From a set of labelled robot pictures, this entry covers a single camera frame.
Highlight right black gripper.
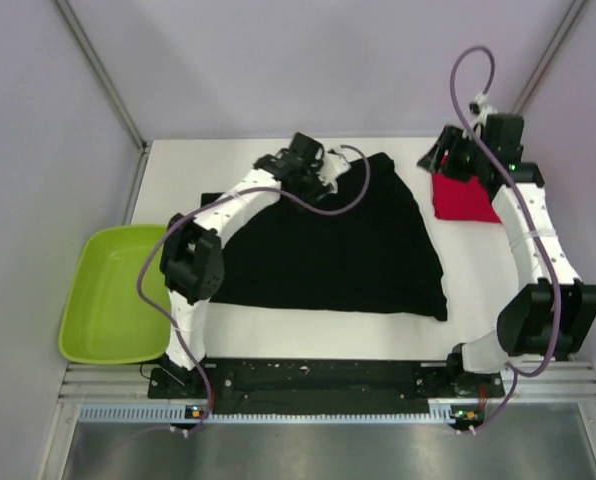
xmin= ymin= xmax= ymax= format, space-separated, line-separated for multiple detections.
xmin=416 ymin=127 xmax=489 ymax=185

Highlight black t shirt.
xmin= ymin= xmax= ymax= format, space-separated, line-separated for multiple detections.
xmin=212 ymin=152 xmax=448 ymax=322

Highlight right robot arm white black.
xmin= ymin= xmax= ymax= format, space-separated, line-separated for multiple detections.
xmin=418 ymin=113 xmax=596 ymax=396

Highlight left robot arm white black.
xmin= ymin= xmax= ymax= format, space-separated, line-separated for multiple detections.
xmin=160 ymin=133 xmax=350 ymax=397

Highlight folded red t shirt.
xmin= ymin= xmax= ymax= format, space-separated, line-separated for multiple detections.
xmin=432 ymin=173 xmax=500 ymax=224

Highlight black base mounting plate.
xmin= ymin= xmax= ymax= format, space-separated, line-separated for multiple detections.
xmin=147 ymin=358 xmax=504 ymax=415

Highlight lime green plastic bin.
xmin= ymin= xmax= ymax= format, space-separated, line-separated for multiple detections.
xmin=58 ymin=224 xmax=170 ymax=365

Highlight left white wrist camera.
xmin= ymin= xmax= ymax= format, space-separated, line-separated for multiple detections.
xmin=320 ymin=148 xmax=350 ymax=185

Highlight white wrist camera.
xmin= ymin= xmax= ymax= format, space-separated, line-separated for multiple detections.
xmin=320 ymin=148 xmax=350 ymax=185
xmin=469 ymin=92 xmax=498 ymax=135

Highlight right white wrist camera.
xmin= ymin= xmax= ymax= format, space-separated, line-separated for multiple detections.
xmin=469 ymin=92 xmax=498 ymax=135

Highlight left aluminium frame post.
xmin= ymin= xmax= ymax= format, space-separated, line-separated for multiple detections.
xmin=51 ymin=0 xmax=147 ymax=152

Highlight aluminium frame post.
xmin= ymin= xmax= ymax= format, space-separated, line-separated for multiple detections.
xmin=512 ymin=0 xmax=591 ymax=115
xmin=51 ymin=0 xmax=147 ymax=152

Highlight right aluminium frame post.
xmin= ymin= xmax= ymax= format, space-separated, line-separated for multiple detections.
xmin=512 ymin=0 xmax=591 ymax=115

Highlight grey slotted cable duct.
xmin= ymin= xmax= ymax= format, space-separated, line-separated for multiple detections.
xmin=79 ymin=404 xmax=481 ymax=424

